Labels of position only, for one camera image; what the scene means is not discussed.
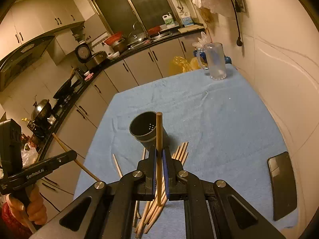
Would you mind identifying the left hand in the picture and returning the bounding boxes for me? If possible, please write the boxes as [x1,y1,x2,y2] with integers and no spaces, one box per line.
[6,184,48,227]

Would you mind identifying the black rice cooker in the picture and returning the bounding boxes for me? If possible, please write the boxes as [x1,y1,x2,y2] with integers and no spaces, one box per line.
[75,43,107,70]

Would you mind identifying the wooden chopstick in pile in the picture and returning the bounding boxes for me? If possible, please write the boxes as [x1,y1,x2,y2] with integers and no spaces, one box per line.
[135,141,189,238]
[143,141,189,234]

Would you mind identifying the black power cable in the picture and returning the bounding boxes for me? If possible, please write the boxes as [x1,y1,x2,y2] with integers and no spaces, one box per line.
[221,0,243,47]

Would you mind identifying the yellow plastic bag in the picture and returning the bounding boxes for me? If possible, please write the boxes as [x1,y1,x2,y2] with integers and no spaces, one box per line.
[169,56,201,76]

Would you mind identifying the glass pot lid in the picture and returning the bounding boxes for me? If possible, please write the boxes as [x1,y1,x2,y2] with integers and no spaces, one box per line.
[127,31,146,45]

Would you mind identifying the clear glass mug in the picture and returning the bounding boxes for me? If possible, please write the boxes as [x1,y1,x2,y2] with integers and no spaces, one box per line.
[196,43,226,80]

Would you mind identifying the black wok on stove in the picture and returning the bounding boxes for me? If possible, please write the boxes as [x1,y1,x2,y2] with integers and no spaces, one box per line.
[53,68,83,100]

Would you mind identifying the black smartphone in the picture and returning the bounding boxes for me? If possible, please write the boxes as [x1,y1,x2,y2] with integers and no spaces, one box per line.
[267,151,297,221]

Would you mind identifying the steel pot with lid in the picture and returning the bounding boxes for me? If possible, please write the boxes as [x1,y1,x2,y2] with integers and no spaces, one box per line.
[31,99,52,121]

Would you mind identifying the dark cylindrical utensil holder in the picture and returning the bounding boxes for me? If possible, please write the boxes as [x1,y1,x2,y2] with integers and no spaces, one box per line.
[129,111,170,151]

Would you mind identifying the blue table cloth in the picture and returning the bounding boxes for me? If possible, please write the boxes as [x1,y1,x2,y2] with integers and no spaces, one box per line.
[84,65,298,230]

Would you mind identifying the loose wooden chopstick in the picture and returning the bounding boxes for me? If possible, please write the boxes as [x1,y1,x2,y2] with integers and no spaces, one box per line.
[112,154,123,178]

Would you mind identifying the white detergent jug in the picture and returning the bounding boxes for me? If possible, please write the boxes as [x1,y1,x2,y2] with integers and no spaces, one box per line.
[162,12,175,28]

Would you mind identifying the range hood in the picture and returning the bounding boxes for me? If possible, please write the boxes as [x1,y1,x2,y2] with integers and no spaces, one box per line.
[1,35,55,91]

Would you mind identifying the red basin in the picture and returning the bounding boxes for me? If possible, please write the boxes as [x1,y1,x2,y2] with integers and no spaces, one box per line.
[104,32,122,46]

